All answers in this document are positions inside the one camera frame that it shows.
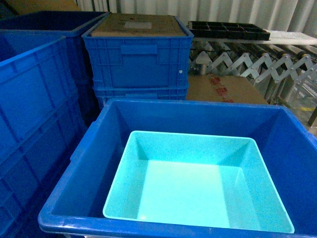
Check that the light teal plastic bin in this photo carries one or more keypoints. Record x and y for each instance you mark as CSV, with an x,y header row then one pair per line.
x,y
196,180

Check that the lower blue crate under stack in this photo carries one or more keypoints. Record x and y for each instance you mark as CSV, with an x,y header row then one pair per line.
x,y
162,93

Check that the blue crate stack left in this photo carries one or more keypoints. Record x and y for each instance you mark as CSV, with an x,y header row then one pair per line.
x,y
40,126

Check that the cardboard box red print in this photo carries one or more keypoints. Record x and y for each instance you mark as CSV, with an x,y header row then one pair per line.
x,y
226,89

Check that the blue crate with cardboard lid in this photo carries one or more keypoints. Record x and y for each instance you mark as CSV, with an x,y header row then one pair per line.
x,y
138,51

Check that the black compartment tray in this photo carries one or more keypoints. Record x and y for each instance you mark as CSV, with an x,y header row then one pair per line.
x,y
226,30

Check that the large blue plastic tub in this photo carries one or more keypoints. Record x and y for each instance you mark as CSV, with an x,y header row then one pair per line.
x,y
75,206

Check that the extendable roller conveyor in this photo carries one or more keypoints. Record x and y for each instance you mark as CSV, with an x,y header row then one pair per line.
x,y
283,69

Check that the blue crate back left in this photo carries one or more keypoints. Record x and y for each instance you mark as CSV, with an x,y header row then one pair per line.
x,y
71,24

